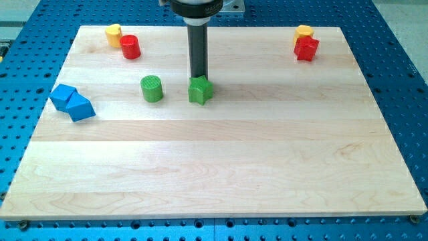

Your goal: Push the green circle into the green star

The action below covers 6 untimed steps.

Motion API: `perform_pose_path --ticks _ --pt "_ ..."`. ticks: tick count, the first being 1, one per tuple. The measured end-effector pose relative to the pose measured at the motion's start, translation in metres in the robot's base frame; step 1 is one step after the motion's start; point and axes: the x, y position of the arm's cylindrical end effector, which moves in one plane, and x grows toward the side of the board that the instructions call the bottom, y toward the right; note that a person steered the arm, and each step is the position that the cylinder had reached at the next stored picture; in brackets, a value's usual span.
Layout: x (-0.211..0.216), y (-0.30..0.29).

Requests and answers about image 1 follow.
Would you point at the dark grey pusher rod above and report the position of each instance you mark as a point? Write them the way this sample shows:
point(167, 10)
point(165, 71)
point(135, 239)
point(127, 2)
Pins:
point(198, 45)

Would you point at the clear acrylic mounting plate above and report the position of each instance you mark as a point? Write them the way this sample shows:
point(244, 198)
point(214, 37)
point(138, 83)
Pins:
point(233, 6)

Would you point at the red star block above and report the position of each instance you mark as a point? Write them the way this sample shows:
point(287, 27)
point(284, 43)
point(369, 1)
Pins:
point(305, 48)

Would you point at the yellow hexagon block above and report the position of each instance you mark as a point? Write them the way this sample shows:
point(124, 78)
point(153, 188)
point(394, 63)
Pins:
point(302, 31)

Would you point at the green cylinder block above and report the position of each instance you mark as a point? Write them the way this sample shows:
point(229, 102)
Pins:
point(151, 87)

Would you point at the yellow heart block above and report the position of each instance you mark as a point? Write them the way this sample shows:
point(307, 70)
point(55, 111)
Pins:
point(113, 35)

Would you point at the green star block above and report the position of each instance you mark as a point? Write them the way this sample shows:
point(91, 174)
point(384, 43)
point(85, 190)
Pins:
point(200, 90)

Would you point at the blue cube block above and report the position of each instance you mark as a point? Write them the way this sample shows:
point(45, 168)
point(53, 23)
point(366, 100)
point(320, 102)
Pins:
point(79, 107)
point(61, 95)

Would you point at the red cylinder block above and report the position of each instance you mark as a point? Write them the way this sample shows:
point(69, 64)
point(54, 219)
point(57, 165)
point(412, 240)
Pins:
point(130, 47)

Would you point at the blue perforated metal base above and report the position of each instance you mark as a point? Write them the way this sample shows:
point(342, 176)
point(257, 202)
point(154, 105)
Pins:
point(37, 54)

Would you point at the blue cube block right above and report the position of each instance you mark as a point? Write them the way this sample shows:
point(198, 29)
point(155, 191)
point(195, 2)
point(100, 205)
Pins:
point(79, 107)

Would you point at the blue cube block left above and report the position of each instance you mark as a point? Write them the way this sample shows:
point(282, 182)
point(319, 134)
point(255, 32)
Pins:
point(61, 95)

